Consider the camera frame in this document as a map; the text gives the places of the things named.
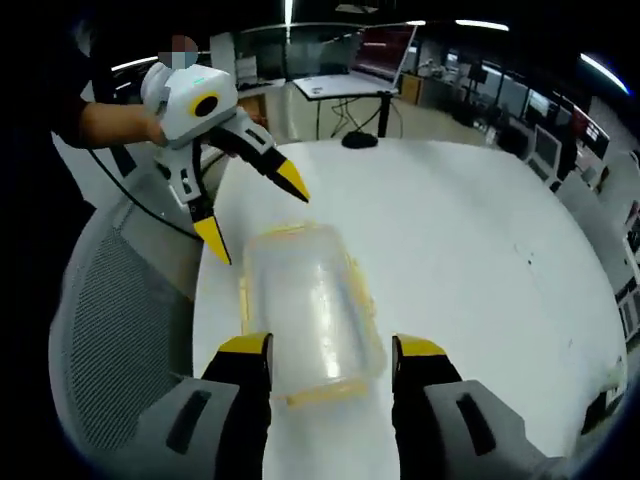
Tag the clear box with plastic buckle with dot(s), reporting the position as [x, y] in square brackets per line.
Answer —
[312, 315]

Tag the white folding table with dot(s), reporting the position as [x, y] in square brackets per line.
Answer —
[340, 87]

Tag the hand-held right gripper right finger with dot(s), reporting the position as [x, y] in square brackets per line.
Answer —
[450, 430]

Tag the black stand with round base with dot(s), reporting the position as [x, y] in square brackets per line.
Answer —
[360, 140]

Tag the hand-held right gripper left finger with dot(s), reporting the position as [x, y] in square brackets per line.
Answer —
[200, 430]

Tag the grey mesh chair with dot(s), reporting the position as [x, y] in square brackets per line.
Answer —
[115, 310]

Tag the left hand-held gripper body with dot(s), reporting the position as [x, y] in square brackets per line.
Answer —
[185, 115]

